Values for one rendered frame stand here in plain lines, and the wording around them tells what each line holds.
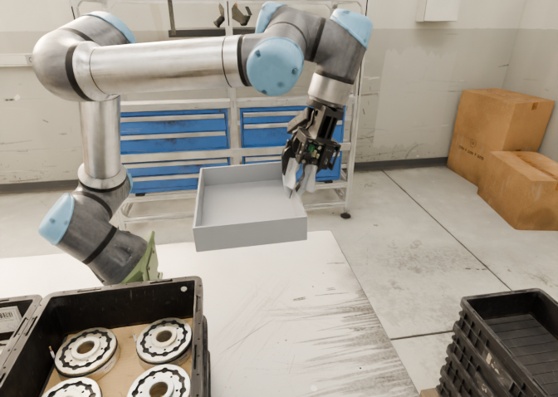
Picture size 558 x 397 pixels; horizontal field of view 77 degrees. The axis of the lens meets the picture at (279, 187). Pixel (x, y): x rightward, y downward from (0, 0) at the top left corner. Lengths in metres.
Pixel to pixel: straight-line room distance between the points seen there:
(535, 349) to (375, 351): 0.63
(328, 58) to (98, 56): 0.37
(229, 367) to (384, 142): 3.07
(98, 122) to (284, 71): 0.51
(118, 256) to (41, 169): 2.80
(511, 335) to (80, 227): 1.32
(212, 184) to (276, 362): 0.44
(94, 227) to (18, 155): 2.81
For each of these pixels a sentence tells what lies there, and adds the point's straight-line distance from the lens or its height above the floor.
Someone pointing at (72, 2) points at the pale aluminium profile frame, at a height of 1.49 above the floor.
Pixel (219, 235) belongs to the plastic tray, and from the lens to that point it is 0.63.
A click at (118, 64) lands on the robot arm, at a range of 0.62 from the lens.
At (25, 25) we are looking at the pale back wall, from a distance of 3.45.
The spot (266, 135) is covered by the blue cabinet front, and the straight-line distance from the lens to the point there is 2.43.
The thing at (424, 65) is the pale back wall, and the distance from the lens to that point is 3.68.
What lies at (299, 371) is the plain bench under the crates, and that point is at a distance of 0.89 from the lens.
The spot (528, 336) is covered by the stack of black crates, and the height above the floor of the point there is 0.49.
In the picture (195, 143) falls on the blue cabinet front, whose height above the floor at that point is 0.66.
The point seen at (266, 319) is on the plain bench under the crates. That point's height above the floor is 0.70.
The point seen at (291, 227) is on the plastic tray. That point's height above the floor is 1.08.
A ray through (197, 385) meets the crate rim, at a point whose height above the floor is 0.93.
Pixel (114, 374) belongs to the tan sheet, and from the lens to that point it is 0.78.
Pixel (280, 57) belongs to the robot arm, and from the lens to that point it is 0.50.
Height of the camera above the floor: 1.41
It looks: 26 degrees down
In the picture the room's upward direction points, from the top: straight up
